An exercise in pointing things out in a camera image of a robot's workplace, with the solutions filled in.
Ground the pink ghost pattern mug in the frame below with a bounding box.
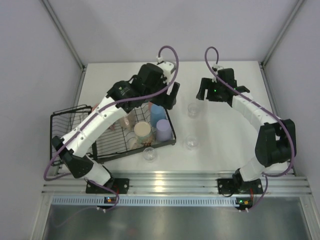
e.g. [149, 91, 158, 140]
[91, 103, 99, 112]

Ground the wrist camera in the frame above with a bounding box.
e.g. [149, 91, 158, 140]
[157, 56, 176, 83]
[211, 64, 224, 74]

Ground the perforated cable tray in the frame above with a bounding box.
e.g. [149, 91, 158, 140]
[51, 195, 242, 207]

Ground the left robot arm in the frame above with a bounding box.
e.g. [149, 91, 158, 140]
[52, 61, 180, 193]

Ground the purple plastic tumbler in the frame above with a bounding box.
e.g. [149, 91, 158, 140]
[156, 119, 173, 142]

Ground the blue plastic tumbler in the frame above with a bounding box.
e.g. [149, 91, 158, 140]
[150, 104, 166, 128]

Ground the clear glass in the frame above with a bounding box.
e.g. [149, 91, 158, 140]
[187, 103, 200, 119]
[142, 147, 158, 163]
[184, 135, 200, 150]

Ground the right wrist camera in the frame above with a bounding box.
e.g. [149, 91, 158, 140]
[211, 64, 224, 74]

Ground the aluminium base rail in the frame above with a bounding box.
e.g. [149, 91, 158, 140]
[41, 171, 312, 197]

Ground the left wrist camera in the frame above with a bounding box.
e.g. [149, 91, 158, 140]
[157, 56, 176, 83]

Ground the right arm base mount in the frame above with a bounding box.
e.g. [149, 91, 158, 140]
[217, 169, 263, 197]

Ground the cream seashell mug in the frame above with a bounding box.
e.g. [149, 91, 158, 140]
[128, 121, 155, 150]

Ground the pale pink iridescent mug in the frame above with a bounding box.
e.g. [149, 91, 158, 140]
[109, 112, 135, 131]

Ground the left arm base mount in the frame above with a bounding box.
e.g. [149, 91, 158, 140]
[85, 175, 130, 194]

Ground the black wire dish rack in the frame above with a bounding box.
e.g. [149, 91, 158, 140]
[50, 103, 177, 169]

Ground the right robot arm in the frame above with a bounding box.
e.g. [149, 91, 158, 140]
[196, 65, 297, 193]

